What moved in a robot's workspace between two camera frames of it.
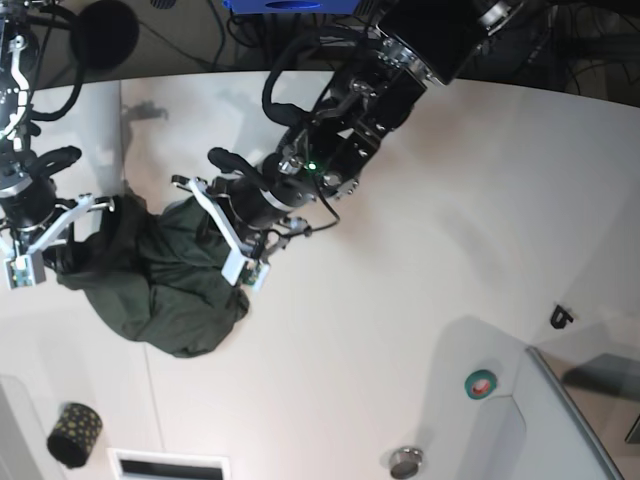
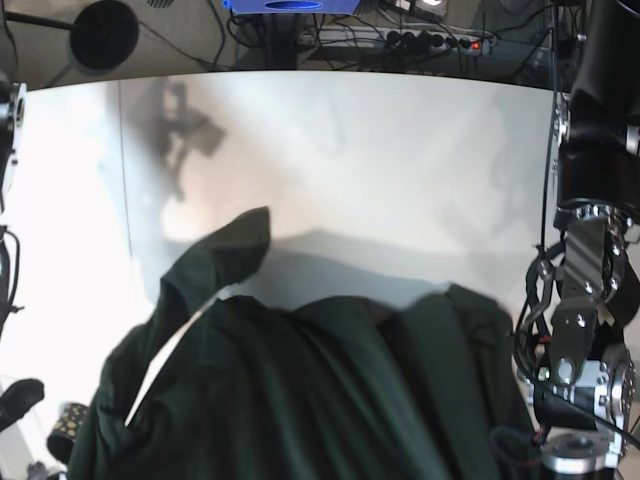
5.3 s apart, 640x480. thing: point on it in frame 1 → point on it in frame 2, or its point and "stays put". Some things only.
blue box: [292, 7] stays put
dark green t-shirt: [161, 278] → [335, 388]
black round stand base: [105, 35] stays put
